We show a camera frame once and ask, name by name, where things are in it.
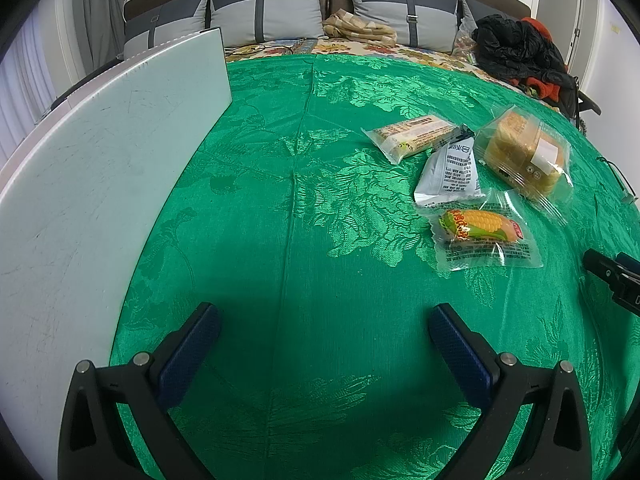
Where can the black jacket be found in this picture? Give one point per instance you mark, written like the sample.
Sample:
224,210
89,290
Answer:
515,47

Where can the clear biscuit packet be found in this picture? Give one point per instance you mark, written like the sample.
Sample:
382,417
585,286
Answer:
410,132

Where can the black chair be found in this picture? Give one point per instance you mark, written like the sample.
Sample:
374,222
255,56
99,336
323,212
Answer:
575,97

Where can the folded beige blanket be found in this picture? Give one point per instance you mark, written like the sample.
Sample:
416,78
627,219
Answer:
357,27

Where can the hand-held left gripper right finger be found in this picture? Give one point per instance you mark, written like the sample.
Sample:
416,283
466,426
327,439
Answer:
462,355

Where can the green floral cloth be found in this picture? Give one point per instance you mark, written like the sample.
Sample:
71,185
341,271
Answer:
325,270

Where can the grey white snack packet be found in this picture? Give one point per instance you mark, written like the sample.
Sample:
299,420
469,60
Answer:
450,170

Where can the yellow wall sticker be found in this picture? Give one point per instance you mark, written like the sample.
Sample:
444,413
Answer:
615,27

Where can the clear packet of sliced bread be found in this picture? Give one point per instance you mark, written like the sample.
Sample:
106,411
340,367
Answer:
520,152

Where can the clear plastic bag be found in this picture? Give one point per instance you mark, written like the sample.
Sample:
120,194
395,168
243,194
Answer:
465,42

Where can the grey two-tone pillow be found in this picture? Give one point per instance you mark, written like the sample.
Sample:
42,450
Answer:
270,10
165,25
400,10
475,10

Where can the white foam board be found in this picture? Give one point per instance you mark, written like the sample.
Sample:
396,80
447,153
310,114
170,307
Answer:
100,185

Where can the grey curtain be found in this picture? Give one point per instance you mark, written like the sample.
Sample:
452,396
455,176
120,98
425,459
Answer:
95,10

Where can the floral bed sheet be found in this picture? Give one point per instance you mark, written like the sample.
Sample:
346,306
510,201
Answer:
350,49

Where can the orange garment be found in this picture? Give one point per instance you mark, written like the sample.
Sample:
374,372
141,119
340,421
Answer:
537,25

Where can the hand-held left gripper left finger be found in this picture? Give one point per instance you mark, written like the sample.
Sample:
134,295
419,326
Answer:
192,355

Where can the corn sausage packet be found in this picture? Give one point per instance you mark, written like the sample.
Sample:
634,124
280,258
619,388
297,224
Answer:
480,227

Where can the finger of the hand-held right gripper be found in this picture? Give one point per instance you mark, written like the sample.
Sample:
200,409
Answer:
630,261
602,267

